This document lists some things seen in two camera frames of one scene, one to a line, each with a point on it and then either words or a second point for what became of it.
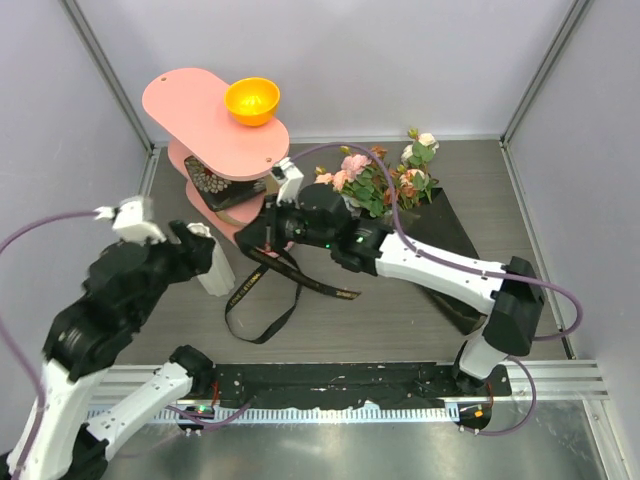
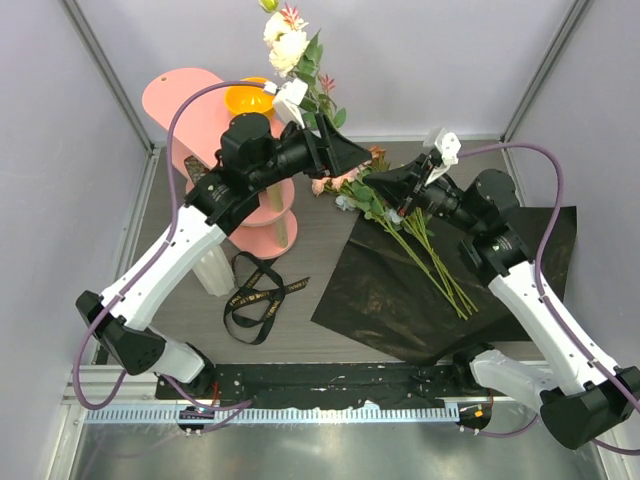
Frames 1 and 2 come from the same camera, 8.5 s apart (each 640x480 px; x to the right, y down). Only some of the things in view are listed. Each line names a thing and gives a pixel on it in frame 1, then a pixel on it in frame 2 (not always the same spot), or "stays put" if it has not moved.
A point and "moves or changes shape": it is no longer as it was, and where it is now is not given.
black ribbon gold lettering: (300, 275) to (259, 293)
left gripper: (194, 252) to (329, 153)
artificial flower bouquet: (364, 180) moves or changes shape
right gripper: (262, 233) to (399, 184)
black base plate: (432, 384) stays put
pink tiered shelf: (191, 107) stays put
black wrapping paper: (434, 220) moves or changes shape
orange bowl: (252, 100) stays put
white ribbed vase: (220, 280) stays put
